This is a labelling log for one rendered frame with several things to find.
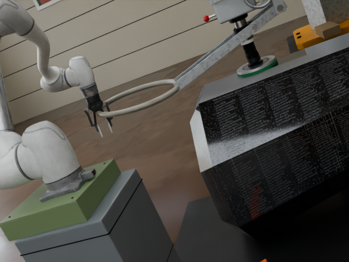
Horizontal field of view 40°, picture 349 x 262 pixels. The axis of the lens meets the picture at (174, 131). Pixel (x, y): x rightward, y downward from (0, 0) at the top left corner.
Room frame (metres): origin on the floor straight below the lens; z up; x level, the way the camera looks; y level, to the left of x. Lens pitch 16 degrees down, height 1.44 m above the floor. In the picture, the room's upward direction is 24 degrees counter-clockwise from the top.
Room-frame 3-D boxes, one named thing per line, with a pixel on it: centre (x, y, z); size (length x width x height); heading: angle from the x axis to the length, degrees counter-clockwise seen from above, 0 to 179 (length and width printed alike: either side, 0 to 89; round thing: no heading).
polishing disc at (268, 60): (2.44, -0.53, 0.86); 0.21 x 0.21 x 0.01
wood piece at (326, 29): (2.76, -1.07, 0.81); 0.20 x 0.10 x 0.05; 170
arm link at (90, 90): (2.50, 0.32, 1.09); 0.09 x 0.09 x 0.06
